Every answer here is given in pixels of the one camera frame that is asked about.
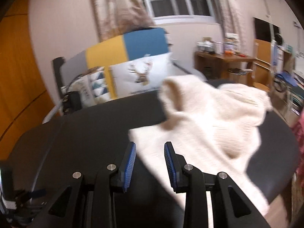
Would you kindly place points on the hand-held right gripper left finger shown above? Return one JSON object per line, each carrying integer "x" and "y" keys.
{"x": 128, "y": 166}

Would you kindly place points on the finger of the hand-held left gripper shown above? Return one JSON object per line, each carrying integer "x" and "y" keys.
{"x": 35, "y": 192}

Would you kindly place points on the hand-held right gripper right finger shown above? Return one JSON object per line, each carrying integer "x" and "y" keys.
{"x": 169, "y": 166}

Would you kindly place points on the white knit sweater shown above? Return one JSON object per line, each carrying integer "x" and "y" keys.
{"x": 201, "y": 123}

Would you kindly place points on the black leather padded table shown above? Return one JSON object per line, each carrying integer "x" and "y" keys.
{"x": 83, "y": 135}

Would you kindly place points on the black handbag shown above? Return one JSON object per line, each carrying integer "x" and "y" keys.
{"x": 74, "y": 102}

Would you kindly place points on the striped animal print pillow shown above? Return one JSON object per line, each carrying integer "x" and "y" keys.
{"x": 83, "y": 90}

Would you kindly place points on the deer print pillow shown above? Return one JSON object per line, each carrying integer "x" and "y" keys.
{"x": 133, "y": 76}

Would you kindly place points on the orange wooden wardrobe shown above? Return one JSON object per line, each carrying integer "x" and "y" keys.
{"x": 19, "y": 76}

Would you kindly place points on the black upright board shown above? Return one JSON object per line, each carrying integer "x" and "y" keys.
{"x": 58, "y": 71}

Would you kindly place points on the wooden side table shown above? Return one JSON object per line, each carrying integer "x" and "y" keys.
{"x": 220, "y": 59}

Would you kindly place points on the white lidded jar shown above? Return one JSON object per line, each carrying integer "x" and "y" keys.
{"x": 201, "y": 47}
{"x": 210, "y": 47}

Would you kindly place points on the grey yellow blue sofa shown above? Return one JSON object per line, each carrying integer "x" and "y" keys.
{"x": 140, "y": 42}

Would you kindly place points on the pink cloth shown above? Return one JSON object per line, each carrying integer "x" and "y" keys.
{"x": 299, "y": 128}

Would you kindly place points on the wooden folding chair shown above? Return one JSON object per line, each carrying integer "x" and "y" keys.
{"x": 261, "y": 64}

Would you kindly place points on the beige patterned curtain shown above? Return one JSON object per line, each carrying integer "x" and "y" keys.
{"x": 114, "y": 9}
{"x": 228, "y": 16}

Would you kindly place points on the black wall screen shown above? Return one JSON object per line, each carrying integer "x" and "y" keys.
{"x": 263, "y": 28}

